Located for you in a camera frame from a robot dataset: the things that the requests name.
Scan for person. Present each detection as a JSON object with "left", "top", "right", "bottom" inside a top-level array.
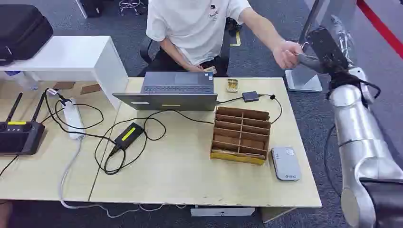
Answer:
[{"left": 137, "top": 0, "right": 305, "bottom": 78}]

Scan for black carrying case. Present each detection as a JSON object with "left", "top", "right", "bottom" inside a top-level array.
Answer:
[{"left": 0, "top": 4, "right": 54, "bottom": 66}]

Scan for gold card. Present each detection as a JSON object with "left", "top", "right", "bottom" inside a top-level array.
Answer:
[{"left": 226, "top": 78, "right": 239, "bottom": 94}]

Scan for white power strip cable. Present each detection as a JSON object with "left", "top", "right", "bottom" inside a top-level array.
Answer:
[{"left": 58, "top": 138, "right": 187, "bottom": 219}]

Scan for brown cardboard piece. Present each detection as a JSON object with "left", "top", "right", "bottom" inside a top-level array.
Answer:
[
  {"left": 53, "top": 82, "right": 76, "bottom": 90},
  {"left": 80, "top": 84, "right": 102, "bottom": 95}
]

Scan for clear water bottle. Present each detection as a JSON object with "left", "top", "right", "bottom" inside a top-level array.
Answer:
[{"left": 4, "top": 70, "right": 40, "bottom": 92}]

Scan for white power strip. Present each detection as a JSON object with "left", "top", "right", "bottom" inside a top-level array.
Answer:
[{"left": 62, "top": 98, "right": 86, "bottom": 140}]

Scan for wooden card box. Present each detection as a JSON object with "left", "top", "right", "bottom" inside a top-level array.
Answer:
[{"left": 210, "top": 106, "right": 271, "bottom": 166}]

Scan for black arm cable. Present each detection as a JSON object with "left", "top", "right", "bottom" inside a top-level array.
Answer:
[{"left": 323, "top": 124, "right": 345, "bottom": 197}]

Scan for grey laptop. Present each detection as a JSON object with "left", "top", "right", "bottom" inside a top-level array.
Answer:
[{"left": 113, "top": 71, "right": 219, "bottom": 111}]

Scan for person's left hand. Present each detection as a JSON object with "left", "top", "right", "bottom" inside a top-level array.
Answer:
[{"left": 272, "top": 40, "right": 305, "bottom": 70}]

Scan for black mains cable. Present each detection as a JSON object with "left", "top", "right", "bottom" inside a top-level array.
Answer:
[{"left": 44, "top": 88, "right": 149, "bottom": 176}]

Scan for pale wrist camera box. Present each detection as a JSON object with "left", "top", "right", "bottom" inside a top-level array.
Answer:
[{"left": 348, "top": 66, "right": 375, "bottom": 105}]

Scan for desk leg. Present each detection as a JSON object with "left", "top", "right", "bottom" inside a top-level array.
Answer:
[{"left": 260, "top": 207, "right": 297, "bottom": 224}]

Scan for chrome stanchion post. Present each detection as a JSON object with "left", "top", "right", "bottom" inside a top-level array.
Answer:
[{"left": 297, "top": 0, "right": 326, "bottom": 45}]

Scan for thin black controller cable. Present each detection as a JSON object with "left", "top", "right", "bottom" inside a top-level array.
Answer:
[{"left": 0, "top": 155, "right": 19, "bottom": 178}]

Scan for small dark adapter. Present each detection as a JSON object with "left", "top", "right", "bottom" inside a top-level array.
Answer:
[{"left": 241, "top": 91, "right": 260, "bottom": 103}]

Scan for black power brick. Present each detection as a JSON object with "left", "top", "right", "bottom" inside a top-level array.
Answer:
[{"left": 114, "top": 122, "right": 145, "bottom": 151}]

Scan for white desk shelf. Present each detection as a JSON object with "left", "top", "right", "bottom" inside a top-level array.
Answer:
[{"left": 0, "top": 35, "right": 130, "bottom": 110}]

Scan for white desk crossbar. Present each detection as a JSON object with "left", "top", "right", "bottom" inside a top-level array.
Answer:
[{"left": 190, "top": 208, "right": 256, "bottom": 218}]

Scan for chrome chair base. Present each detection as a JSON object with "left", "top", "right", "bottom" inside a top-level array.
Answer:
[{"left": 119, "top": 0, "right": 147, "bottom": 16}]

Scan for black remote controller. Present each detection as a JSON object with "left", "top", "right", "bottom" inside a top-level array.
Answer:
[{"left": 0, "top": 92, "right": 46, "bottom": 156}]

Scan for black charger cable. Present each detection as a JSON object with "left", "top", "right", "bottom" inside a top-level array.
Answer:
[{"left": 143, "top": 94, "right": 283, "bottom": 142}]

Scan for grey kiosk stand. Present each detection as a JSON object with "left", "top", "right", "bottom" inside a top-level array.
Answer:
[{"left": 285, "top": 0, "right": 361, "bottom": 93}]

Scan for black office chair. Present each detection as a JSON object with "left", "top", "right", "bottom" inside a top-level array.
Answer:
[{"left": 138, "top": 17, "right": 244, "bottom": 65}]

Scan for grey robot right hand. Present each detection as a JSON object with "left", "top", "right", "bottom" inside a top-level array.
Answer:
[{"left": 297, "top": 15, "right": 355, "bottom": 74}]

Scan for black bag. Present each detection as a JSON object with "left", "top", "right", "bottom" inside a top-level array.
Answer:
[{"left": 78, "top": 0, "right": 103, "bottom": 18}]

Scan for black wrist cables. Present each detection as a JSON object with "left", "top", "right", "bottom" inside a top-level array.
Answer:
[{"left": 323, "top": 61, "right": 382, "bottom": 101}]

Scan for grey card reader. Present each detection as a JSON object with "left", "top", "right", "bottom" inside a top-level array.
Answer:
[{"left": 270, "top": 146, "right": 302, "bottom": 182}]

